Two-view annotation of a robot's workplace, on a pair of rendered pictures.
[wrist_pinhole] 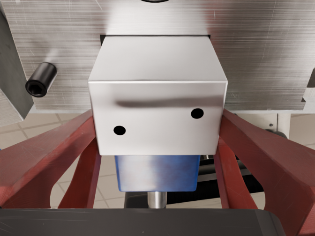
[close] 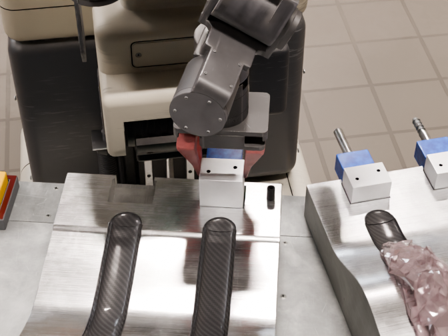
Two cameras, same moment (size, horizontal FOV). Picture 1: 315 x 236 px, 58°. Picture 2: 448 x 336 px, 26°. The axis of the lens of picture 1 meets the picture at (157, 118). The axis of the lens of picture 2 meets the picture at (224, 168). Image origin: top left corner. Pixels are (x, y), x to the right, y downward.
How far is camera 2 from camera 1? 1.00 m
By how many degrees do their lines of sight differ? 9
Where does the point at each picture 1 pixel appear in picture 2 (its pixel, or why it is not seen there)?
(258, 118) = not seen: hidden behind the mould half
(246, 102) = (181, 181)
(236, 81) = (187, 190)
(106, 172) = (359, 142)
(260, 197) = (133, 116)
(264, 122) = not seen: hidden behind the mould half
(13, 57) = (313, 225)
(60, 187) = not seen: outside the picture
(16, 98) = (309, 198)
